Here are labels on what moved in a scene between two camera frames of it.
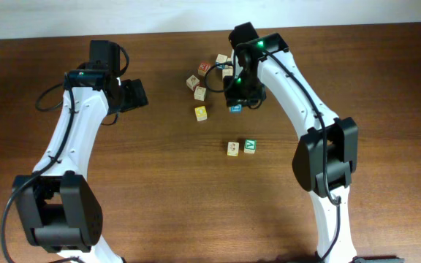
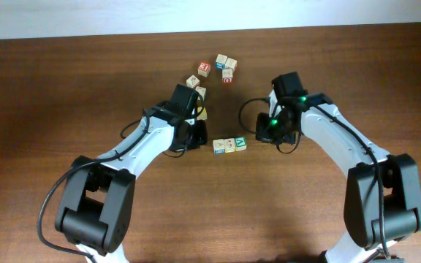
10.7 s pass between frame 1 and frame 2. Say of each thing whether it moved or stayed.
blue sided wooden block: stayed
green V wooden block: moved
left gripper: moved
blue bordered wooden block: moved
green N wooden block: stayed
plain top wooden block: stayed
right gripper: moved
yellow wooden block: stayed
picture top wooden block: stayed
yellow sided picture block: moved
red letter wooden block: stayed
